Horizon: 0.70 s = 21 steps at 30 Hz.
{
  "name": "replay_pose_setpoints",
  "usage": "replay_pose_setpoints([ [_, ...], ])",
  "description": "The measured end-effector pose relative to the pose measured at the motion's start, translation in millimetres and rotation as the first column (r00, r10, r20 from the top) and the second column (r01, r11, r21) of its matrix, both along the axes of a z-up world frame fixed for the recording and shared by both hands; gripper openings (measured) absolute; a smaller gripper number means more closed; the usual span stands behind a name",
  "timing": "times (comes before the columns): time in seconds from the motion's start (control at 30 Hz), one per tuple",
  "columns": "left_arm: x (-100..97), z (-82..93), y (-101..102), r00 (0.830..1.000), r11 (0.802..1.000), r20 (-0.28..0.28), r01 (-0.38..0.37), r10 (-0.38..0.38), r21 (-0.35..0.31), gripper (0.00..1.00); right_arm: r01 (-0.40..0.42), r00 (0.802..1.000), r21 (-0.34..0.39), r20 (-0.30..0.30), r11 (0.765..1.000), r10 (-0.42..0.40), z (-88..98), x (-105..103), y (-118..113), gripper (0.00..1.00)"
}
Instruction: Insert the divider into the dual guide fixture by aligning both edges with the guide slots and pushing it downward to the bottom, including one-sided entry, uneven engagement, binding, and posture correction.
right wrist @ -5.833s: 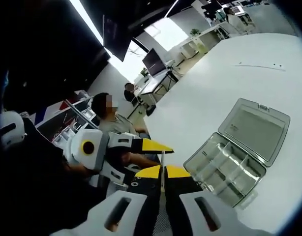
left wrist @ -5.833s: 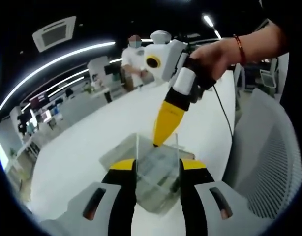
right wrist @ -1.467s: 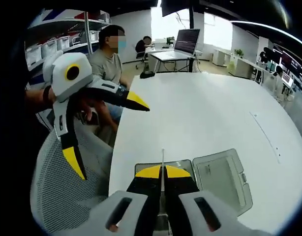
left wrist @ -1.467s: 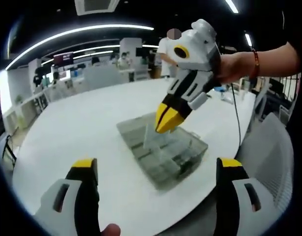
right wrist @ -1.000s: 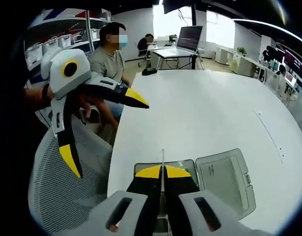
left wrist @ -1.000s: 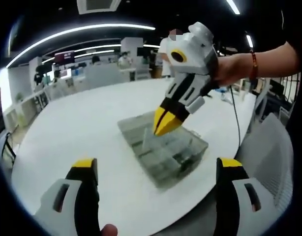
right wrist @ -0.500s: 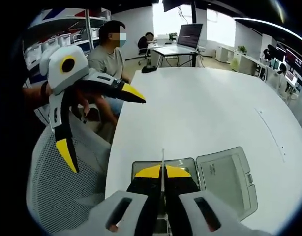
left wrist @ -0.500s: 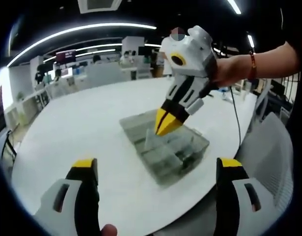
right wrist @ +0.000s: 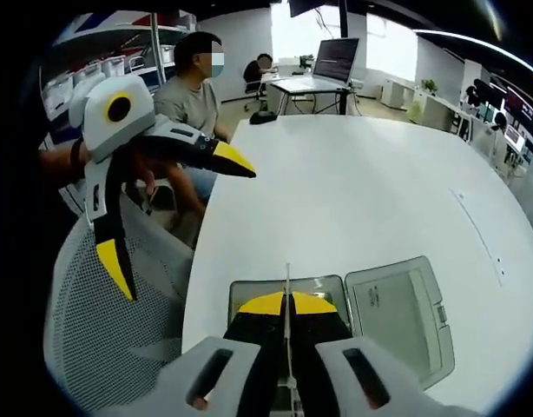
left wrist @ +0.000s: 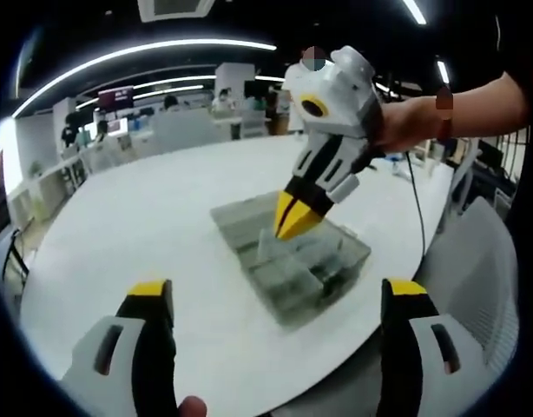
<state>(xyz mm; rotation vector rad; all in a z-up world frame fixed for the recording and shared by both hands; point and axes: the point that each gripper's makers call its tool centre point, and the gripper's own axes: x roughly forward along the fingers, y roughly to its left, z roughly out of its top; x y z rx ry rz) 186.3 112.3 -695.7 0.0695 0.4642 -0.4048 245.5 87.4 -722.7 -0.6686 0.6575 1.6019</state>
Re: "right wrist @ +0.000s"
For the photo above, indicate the clear plastic guide fixture box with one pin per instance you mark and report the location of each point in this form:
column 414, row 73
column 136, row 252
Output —
column 396, row 321

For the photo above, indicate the potted green plant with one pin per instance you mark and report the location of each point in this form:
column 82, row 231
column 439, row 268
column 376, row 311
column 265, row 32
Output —
column 429, row 85
column 307, row 61

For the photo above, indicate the person's left hand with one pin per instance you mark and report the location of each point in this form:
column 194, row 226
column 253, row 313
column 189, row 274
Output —
column 145, row 163

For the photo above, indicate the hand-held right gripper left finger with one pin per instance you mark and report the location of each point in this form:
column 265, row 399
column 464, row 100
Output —
column 253, row 356

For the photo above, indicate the black hanging display panel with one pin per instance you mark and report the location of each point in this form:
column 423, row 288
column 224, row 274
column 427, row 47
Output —
column 318, row 6

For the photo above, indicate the metal storage shelf rack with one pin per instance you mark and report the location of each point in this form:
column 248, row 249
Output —
column 110, row 63

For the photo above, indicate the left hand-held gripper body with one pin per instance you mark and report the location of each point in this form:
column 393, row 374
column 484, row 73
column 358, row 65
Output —
column 132, row 126

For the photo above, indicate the white mesh office chair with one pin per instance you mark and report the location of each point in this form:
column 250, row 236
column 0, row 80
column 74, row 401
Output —
column 97, row 339

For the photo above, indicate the small black case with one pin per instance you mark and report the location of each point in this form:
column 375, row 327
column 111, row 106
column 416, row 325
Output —
column 263, row 118

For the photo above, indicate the black wristband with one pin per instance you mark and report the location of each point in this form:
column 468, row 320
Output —
column 76, row 154

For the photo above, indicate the open laptop on stand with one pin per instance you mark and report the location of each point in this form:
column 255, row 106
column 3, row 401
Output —
column 336, row 58

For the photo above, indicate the long ceiling light strip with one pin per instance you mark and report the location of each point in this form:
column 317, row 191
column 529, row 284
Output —
column 466, row 40

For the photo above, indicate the white standing desk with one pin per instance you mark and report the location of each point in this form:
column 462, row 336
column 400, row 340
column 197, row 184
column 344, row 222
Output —
column 301, row 84

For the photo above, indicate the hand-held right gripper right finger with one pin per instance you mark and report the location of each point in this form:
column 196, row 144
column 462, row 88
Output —
column 323, row 352

